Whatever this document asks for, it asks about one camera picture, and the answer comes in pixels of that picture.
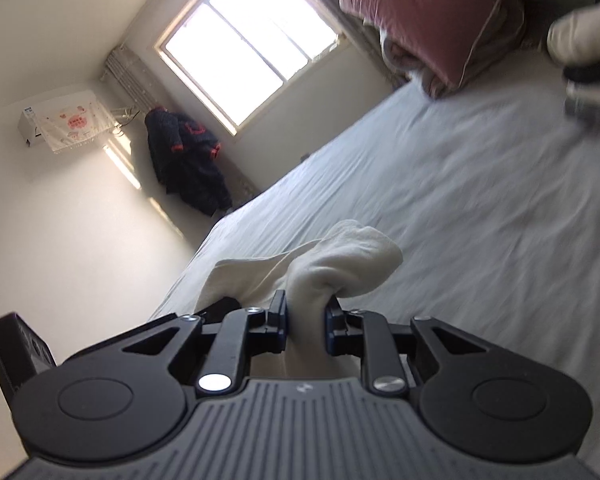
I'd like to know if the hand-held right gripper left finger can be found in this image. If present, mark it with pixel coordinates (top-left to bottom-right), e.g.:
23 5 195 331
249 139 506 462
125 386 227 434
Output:
121 290 288 395

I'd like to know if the pink pillow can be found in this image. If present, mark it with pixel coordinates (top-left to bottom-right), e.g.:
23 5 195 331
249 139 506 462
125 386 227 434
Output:
340 0 526 88

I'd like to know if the white folded garment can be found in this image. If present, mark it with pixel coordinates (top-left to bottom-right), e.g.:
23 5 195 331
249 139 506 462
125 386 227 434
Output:
565 80 600 111

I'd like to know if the folded grey pink quilt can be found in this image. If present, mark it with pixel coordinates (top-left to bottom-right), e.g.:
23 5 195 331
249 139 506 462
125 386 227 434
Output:
377 0 531 101

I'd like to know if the dark hanging jacket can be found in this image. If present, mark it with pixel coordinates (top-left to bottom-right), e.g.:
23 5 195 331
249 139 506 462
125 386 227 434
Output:
145 106 233 217

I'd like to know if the cream folded garment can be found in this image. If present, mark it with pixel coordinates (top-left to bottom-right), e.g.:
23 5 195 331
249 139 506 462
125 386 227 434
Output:
547 0 600 68

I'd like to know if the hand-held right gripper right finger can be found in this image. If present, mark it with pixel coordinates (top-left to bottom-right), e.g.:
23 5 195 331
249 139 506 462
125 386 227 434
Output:
322 296 486 395

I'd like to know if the window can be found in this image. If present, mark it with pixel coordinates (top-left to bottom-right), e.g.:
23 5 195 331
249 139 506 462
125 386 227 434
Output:
154 0 341 136

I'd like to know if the black folded garment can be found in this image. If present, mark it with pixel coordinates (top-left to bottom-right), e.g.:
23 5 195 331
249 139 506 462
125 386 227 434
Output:
562 60 600 86

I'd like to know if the white shirt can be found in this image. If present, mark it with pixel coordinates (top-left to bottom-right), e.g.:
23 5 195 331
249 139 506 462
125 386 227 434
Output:
195 220 405 381

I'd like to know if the covered wall air conditioner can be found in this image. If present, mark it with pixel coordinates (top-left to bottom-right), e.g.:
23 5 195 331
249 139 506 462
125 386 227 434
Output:
17 89 118 156

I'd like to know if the black device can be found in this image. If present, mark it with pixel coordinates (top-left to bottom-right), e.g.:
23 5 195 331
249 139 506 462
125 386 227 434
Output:
0 311 58 411

